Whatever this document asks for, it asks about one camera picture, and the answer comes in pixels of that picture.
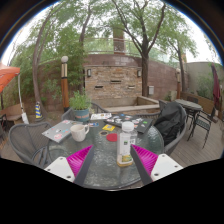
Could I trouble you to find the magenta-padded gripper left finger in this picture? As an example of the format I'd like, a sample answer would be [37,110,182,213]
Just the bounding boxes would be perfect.
[44,143,96,187]

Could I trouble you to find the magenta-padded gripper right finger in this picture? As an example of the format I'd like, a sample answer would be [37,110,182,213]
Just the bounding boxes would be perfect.
[129,143,184,186]

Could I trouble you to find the clear white-capped drink bottle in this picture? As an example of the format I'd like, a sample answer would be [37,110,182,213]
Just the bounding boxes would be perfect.
[116,121,138,168]

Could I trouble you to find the silver laptop with stickers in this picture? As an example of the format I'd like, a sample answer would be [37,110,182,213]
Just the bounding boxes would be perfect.
[41,119,84,144]

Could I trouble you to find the white ribbed mug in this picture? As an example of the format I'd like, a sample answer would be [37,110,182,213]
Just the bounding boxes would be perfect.
[69,123,90,143]

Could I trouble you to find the dark patio chair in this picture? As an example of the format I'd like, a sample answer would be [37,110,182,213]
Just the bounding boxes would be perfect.
[186,106,218,149]

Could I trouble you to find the blue yellow striped cone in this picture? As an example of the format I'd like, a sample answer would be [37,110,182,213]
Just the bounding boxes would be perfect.
[34,101,44,120]

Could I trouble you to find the flat round red coaster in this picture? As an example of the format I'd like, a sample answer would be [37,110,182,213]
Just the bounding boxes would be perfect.
[105,132,119,143]

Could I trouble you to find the yellow card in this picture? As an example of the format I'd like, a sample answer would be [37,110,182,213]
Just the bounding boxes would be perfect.
[101,123,116,132]

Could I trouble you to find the round dark patio table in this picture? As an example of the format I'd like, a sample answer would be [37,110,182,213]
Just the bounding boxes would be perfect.
[174,98,203,113]

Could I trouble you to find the green plant in blue pot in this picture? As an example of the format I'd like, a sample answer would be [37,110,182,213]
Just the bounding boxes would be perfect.
[68,90,93,123]

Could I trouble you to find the wooden bench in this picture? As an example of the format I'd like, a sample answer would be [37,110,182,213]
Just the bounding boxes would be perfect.
[0,103,24,123]

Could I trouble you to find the tree with thin leaning trunk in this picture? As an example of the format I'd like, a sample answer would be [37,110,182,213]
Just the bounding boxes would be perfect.
[9,6,84,116]

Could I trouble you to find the tree with dark trunk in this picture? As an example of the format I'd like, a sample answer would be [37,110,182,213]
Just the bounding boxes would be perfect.
[109,0,198,98]

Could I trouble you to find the closed maroon umbrella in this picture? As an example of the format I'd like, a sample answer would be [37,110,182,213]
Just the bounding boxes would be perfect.
[210,63,223,118]

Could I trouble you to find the orange canopy with white pole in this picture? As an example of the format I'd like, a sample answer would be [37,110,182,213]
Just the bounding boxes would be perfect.
[0,63,29,124]

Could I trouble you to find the wooden globe lamp post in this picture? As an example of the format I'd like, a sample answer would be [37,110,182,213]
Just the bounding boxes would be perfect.
[60,55,71,113]
[175,68,183,100]

